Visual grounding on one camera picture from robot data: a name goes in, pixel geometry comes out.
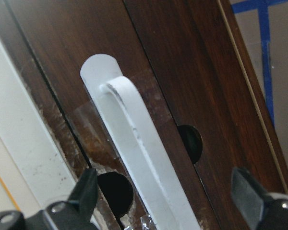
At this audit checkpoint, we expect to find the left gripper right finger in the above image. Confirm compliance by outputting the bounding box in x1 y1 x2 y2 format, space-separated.
231 167 274 225

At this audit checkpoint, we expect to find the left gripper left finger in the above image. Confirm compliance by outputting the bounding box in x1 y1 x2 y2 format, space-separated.
68 168 98 222

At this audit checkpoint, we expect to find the white drawer handle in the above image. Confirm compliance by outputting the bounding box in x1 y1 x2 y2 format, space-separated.
80 54 200 230

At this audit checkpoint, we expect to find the dark wooden drawer cabinet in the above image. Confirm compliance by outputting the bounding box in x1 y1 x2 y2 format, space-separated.
0 0 288 230

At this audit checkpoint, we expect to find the cream plastic storage box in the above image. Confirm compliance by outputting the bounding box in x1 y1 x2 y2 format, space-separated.
0 41 75 216

